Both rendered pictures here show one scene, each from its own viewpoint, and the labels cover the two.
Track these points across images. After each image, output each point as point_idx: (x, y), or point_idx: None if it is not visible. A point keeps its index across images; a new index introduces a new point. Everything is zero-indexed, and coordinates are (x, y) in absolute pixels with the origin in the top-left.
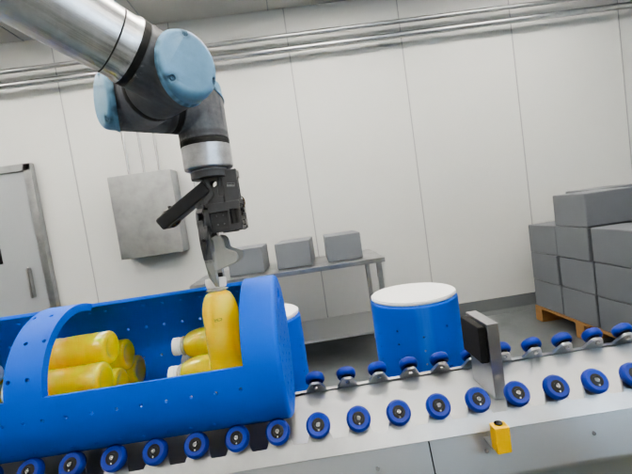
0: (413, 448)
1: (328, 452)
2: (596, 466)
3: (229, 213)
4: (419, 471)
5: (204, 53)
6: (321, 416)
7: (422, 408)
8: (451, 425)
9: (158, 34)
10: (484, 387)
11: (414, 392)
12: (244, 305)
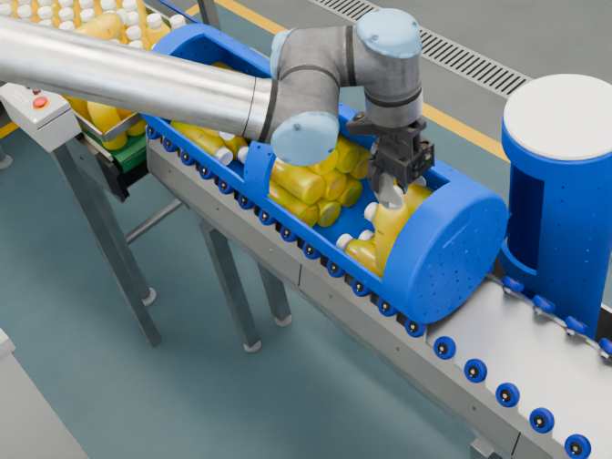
0: (506, 423)
1: (443, 369)
2: None
3: (397, 169)
4: (504, 437)
5: (319, 136)
6: (448, 345)
7: (555, 402)
8: (545, 439)
9: (277, 124)
10: None
11: (580, 379)
12: (402, 238)
